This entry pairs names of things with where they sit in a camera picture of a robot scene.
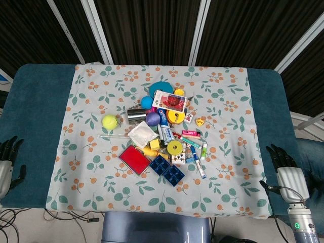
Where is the floral print tablecloth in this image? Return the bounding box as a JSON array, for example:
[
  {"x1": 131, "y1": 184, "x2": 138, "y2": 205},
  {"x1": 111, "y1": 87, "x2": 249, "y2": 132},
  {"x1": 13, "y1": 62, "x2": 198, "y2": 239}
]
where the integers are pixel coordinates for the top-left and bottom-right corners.
[{"x1": 45, "y1": 62, "x2": 273, "y2": 219}]

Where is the yellow tennis ball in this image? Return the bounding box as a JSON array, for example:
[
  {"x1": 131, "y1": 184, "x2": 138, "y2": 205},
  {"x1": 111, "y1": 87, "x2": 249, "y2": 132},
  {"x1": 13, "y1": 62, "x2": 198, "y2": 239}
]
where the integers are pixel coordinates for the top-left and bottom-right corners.
[{"x1": 102, "y1": 115, "x2": 119, "y2": 130}]

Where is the red and white box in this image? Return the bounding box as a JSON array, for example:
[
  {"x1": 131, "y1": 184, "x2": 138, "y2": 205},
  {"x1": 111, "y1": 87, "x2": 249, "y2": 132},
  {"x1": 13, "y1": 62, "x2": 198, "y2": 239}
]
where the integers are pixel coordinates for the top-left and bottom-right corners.
[{"x1": 151, "y1": 90, "x2": 188, "y2": 112}]

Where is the teal white pen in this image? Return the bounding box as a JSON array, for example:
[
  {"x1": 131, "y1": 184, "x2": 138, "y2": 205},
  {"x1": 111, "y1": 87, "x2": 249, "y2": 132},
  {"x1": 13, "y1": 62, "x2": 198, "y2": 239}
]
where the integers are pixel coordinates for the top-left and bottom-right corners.
[{"x1": 180, "y1": 137, "x2": 202, "y2": 149}]

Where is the clear plastic straw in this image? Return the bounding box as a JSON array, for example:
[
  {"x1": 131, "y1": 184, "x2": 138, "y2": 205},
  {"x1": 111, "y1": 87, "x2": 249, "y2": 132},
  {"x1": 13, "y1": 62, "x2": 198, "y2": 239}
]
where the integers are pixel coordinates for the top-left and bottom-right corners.
[{"x1": 98, "y1": 134, "x2": 128, "y2": 140}]

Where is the black right hand cable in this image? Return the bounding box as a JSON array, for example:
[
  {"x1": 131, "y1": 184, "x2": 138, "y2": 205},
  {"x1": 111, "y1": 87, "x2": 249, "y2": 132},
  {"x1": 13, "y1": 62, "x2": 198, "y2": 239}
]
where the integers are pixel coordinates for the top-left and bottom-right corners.
[{"x1": 267, "y1": 186, "x2": 306, "y2": 205}]

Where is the shiny metal cup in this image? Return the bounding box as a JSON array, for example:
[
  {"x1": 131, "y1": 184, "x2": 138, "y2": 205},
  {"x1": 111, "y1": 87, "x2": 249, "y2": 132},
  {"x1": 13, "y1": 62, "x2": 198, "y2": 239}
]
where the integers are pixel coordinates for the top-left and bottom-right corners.
[{"x1": 126, "y1": 107, "x2": 147, "y2": 125}]

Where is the banded playing card deck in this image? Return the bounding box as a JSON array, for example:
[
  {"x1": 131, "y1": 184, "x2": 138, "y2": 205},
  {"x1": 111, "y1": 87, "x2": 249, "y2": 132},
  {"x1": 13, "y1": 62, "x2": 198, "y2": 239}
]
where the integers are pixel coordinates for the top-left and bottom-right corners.
[{"x1": 171, "y1": 153, "x2": 187, "y2": 166}]

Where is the teal towel table cover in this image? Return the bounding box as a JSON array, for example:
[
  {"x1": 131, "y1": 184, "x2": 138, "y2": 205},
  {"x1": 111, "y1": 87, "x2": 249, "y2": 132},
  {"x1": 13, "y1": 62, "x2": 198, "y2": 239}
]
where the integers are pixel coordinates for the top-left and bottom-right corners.
[{"x1": 0, "y1": 63, "x2": 292, "y2": 219}]

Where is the blue white toothpaste tube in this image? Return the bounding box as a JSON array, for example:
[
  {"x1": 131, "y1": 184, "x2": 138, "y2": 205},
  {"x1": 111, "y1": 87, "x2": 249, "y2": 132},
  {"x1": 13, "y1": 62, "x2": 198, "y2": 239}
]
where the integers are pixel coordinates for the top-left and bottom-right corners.
[{"x1": 156, "y1": 107, "x2": 176, "y2": 149}]

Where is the red ink pad case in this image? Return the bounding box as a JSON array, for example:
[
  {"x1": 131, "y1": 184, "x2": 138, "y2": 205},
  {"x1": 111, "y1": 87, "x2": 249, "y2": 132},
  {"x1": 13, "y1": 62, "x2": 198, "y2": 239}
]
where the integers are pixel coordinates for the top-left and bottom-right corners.
[{"x1": 118, "y1": 144, "x2": 152, "y2": 177}]

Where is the yellow orange disc with keyring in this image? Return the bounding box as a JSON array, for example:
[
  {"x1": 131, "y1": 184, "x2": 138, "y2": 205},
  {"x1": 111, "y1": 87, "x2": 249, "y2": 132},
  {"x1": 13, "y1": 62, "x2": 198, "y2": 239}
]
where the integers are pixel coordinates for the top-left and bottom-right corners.
[{"x1": 167, "y1": 110, "x2": 187, "y2": 126}]

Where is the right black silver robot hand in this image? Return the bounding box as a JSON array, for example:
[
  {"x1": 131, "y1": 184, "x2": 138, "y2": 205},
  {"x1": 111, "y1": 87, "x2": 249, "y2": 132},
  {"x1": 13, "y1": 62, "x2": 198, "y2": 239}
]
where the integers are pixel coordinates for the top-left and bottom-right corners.
[{"x1": 259, "y1": 143, "x2": 311, "y2": 205}]

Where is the white wipe packet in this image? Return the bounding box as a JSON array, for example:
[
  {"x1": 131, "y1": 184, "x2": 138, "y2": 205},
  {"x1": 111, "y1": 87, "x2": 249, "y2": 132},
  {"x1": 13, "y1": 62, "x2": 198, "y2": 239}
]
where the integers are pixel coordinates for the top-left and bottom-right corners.
[{"x1": 127, "y1": 120, "x2": 159, "y2": 149}]

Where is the purple fabric ball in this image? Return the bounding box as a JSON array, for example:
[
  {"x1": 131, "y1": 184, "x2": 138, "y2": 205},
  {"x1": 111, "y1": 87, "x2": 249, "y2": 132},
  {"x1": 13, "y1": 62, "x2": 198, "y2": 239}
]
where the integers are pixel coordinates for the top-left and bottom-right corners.
[{"x1": 145, "y1": 112, "x2": 161, "y2": 127}]

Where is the yellow banana toy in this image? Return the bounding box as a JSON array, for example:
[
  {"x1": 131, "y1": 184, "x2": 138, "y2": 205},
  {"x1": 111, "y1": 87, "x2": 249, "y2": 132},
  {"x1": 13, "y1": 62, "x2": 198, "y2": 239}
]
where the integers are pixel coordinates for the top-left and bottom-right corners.
[{"x1": 141, "y1": 146, "x2": 159, "y2": 158}]

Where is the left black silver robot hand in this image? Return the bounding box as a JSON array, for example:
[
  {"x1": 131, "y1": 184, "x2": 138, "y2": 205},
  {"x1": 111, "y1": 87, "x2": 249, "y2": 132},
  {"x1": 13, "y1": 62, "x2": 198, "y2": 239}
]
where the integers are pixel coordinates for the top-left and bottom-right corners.
[{"x1": 0, "y1": 135, "x2": 27, "y2": 200}]

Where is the blue four-cell plastic block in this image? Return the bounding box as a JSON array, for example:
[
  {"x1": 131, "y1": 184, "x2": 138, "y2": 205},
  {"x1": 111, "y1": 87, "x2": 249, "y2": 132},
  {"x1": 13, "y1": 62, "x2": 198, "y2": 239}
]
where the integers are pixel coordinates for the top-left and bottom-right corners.
[{"x1": 161, "y1": 165, "x2": 186, "y2": 188}]

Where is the blue foam ball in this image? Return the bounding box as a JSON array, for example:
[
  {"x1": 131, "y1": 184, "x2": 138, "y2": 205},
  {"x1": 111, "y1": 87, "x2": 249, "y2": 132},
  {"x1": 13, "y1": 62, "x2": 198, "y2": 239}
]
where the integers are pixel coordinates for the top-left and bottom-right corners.
[{"x1": 140, "y1": 96, "x2": 154, "y2": 109}]

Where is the white partition frame post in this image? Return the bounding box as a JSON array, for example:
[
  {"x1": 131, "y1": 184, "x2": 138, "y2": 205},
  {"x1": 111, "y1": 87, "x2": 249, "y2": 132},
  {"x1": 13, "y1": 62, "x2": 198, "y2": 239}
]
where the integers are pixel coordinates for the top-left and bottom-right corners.
[
  {"x1": 47, "y1": 0, "x2": 86, "y2": 64},
  {"x1": 188, "y1": 0, "x2": 211, "y2": 66},
  {"x1": 274, "y1": 19, "x2": 324, "y2": 72},
  {"x1": 80, "y1": 0, "x2": 114, "y2": 64}
]

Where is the olive disc with hole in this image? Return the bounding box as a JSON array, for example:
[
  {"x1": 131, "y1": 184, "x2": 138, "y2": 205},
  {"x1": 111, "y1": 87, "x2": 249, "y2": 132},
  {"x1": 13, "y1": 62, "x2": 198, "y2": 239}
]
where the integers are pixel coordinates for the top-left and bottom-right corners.
[{"x1": 167, "y1": 140, "x2": 184, "y2": 156}]

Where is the white blue marker pen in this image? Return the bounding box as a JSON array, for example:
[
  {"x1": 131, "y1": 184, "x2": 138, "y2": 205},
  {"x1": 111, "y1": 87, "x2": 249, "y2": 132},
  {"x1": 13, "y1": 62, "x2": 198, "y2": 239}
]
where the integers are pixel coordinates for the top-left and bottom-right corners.
[{"x1": 191, "y1": 146, "x2": 207, "y2": 179}]

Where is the teal round disc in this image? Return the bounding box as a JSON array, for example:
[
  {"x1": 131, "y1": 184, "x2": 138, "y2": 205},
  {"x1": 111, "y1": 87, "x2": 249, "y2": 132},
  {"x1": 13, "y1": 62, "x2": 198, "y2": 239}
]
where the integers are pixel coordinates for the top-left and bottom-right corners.
[{"x1": 148, "y1": 80, "x2": 175, "y2": 98}]

